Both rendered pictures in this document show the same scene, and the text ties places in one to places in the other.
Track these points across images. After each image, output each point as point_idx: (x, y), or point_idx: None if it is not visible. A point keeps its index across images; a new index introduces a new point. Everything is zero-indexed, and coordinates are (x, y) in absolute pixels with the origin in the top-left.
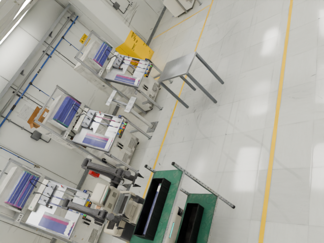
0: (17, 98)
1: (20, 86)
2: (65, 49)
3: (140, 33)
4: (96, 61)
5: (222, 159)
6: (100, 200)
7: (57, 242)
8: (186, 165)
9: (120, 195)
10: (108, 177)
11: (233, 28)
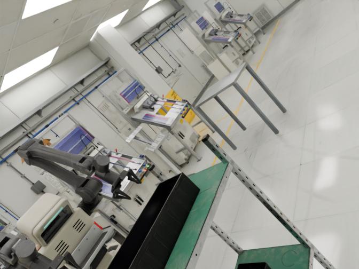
0: (26, 140)
1: (34, 126)
2: (96, 99)
3: (182, 99)
4: (122, 96)
5: (299, 200)
6: (34, 226)
7: None
8: (235, 219)
9: (91, 230)
10: (71, 183)
11: (290, 65)
